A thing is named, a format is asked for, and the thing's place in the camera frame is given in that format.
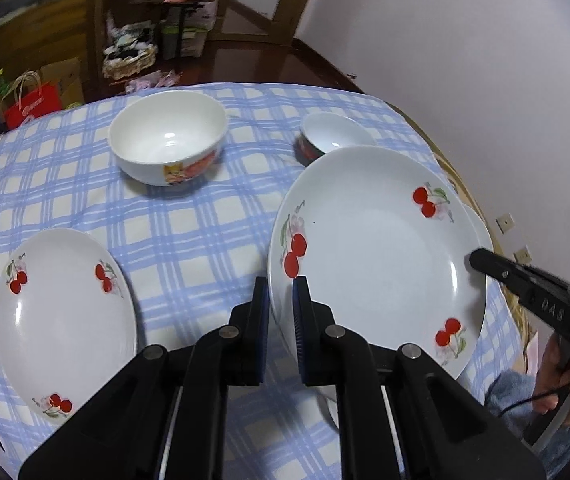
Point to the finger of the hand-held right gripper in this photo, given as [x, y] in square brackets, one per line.
[495, 265]

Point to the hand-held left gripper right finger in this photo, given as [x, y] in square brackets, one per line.
[300, 330]

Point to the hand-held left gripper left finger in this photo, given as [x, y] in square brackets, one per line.
[261, 320]

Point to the plain white plate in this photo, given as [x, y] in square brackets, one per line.
[480, 230]

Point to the large cherry print plate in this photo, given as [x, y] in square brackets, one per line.
[380, 250]

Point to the small cherry print plate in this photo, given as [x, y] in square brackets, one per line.
[65, 330]

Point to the small red patterned bowl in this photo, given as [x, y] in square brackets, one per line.
[332, 132]

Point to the large white bowl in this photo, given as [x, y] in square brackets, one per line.
[165, 135]

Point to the blue fleece cloth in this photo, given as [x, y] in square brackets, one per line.
[510, 400]

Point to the blue checked cloth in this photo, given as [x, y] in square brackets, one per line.
[190, 230]

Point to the pink wrapped packets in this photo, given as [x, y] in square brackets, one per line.
[152, 81]

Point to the wicker basket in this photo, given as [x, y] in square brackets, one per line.
[130, 57]

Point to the white and green box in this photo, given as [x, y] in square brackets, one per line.
[192, 30]

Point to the black metal stand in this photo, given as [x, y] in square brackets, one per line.
[181, 30]

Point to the brown cardboard box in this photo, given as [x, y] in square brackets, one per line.
[67, 80]

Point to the red paper bag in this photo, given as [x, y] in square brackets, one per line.
[32, 105]

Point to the green plastic bottle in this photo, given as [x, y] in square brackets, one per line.
[0, 80]

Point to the wooden cabinet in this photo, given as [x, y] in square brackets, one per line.
[40, 15]

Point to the wall socket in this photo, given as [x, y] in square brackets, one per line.
[523, 255]
[504, 223]

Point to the brown wooden frame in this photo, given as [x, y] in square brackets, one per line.
[285, 5]

